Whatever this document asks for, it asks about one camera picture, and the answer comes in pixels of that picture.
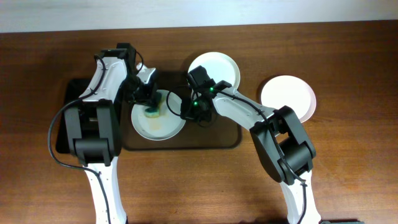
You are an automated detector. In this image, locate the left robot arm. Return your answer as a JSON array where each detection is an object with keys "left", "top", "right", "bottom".
[{"left": 63, "top": 43, "right": 160, "bottom": 223}]

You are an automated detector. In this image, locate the pinkish white plate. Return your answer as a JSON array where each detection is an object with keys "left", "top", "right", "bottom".
[{"left": 259, "top": 75, "right": 317, "bottom": 123}]

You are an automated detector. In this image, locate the pale blue plate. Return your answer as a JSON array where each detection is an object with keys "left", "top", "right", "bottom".
[{"left": 131, "top": 90, "right": 186, "bottom": 141}]

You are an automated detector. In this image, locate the small black tray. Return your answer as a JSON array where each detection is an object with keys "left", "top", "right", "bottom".
[{"left": 55, "top": 77, "right": 124, "bottom": 154}]

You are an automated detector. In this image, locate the large brown tray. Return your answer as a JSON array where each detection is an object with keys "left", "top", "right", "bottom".
[{"left": 120, "top": 72, "right": 242, "bottom": 151}]

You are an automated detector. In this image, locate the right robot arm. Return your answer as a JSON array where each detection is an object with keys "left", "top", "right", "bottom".
[{"left": 180, "top": 66, "right": 322, "bottom": 223}]

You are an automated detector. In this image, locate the dark object at table edge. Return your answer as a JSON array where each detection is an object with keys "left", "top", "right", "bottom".
[{"left": 319, "top": 220, "right": 365, "bottom": 224}]

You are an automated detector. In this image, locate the cream white plate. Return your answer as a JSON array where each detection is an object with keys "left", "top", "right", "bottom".
[{"left": 188, "top": 52, "right": 241, "bottom": 88}]

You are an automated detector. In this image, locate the green yellow sponge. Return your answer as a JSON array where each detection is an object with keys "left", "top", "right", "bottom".
[{"left": 144, "top": 93, "right": 162, "bottom": 118}]

